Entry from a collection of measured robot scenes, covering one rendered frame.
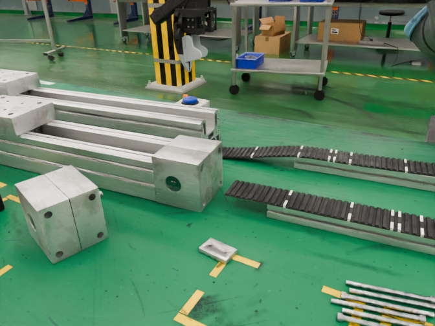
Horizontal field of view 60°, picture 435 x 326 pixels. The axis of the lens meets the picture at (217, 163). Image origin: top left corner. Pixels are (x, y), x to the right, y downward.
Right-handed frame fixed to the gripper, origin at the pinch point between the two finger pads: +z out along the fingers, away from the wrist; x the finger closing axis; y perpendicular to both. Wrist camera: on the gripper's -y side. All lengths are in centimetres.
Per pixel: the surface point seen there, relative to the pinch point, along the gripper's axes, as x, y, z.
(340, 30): 461, -18, 50
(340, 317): -51, 47, 15
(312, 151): -12.2, 35.7, 12.0
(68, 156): -36.6, -6.7, 10.4
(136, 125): -17.6, -4.3, 10.3
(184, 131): -17.6, 8.5, 9.9
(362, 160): -13.0, 45.6, 11.9
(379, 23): 736, 19, 72
